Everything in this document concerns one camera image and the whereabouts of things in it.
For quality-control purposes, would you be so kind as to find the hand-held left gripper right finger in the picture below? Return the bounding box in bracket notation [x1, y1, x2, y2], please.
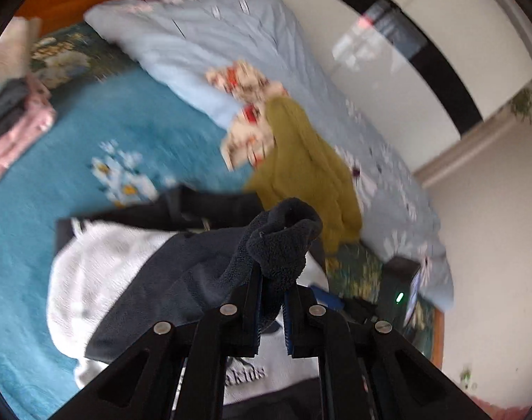
[282, 284, 494, 420]

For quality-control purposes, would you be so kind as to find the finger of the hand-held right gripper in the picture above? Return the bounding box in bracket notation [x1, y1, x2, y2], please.
[310, 286, 345, 312]

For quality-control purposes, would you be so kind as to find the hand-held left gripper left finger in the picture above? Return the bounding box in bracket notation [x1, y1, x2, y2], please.
[51, 267, 264, 420]

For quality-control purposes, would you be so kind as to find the dark grey fleece garment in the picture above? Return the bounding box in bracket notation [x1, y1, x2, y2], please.
[85, 198, 323, 362]

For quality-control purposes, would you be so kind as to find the white and black sweatshirt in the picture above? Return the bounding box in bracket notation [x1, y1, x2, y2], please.
[47, 186, 332, 420]

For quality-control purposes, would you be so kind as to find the green leafy plant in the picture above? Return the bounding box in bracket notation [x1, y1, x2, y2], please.
[458, 365, 479, 393]
[509, 87, 532, 124]

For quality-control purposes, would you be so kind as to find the olive knit sweater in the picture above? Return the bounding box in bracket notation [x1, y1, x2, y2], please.
[244, 96, 364, 255]

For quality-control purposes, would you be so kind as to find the cartoon printed garment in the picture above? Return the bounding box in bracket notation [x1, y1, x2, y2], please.
[206, 63, 288, 171]

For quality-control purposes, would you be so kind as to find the white wardrobe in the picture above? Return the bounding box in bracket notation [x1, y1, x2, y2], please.
[244, 0, 532, 141]

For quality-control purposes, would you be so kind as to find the light blue floral duvet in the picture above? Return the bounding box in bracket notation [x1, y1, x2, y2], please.
[84, 0, 455, 311]

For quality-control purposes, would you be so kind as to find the folded pink garment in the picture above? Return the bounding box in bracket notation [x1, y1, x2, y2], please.
[0, 74, 57, 194]

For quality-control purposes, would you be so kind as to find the folded grey garment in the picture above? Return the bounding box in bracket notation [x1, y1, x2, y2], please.
[0, 76, 32, 146]

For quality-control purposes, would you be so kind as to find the folded white fluffy garment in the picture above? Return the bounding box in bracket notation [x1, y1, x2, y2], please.
[0, 16, 43, 92]

